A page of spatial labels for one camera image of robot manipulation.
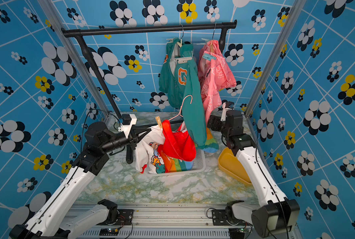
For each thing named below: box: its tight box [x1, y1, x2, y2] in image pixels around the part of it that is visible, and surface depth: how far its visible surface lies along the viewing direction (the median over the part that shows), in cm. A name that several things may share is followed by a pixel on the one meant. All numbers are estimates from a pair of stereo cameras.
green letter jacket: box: [158, 37, 207, 148], surface depth 70 cm
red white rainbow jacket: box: [135, 119, 219, 174], surface depth 76 cm
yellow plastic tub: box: [217, 147, 252, 186], surface depth 88 cm
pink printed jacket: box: [197, 39, 237, 124], surface depth 63 cm
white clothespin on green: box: [174, 56, 193, 64], surface depth 60 cm
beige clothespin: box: [155, 116, 164, 129], surface depth 64 cm
